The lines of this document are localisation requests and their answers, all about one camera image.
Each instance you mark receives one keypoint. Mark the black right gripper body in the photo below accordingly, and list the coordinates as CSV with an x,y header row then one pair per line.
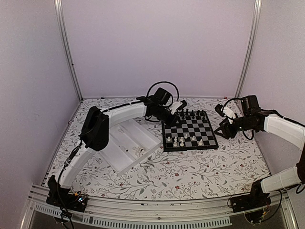
x,y
245,124

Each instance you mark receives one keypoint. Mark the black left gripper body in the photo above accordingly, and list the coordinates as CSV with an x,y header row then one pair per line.
x,y
161,115

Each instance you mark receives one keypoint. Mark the black and silver chessboard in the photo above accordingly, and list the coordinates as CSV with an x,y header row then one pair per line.
x,y
201,129

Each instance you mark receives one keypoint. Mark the white plastic tray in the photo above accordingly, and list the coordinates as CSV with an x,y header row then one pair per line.
x,y
129,144

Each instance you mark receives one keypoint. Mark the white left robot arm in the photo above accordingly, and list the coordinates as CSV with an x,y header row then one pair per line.
x,y
94,135

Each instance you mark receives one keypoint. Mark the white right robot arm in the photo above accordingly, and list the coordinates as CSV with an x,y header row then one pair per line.
x,y
282,136

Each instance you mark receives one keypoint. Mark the black chess pieces back row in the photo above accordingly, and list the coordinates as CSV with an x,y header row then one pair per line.
x,y
191,112

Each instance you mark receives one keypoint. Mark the black chess pawns row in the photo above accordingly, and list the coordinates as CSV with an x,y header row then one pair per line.
x,y
193,117

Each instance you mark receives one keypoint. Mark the floral patterned table mat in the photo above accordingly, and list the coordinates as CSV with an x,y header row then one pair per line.
x,y
228,170

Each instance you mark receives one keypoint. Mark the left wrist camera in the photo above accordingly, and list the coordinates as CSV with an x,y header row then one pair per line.
x,y
178,105

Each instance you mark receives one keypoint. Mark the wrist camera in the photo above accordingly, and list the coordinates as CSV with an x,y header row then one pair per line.
x,y
224,111
178,105

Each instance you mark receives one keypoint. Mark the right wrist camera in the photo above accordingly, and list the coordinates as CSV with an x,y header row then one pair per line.
x,y
224,111

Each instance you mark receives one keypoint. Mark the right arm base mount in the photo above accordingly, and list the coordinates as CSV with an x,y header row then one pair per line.
x,y
255,199

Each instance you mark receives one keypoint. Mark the right aluminium frame post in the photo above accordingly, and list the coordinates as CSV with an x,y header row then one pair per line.
x,y
250,47

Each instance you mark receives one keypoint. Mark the aluminium frame post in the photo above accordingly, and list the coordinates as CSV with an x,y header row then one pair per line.
x,y
250,47
66,46

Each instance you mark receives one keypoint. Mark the front aluminium rail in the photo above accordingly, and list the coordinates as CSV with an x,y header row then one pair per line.
x,y
180,206

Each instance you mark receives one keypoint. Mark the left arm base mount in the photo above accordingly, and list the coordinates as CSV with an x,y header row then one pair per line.
x,y
61,197

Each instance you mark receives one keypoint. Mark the left aluminium frame post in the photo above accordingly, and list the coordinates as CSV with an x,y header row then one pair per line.
x,y
66,46

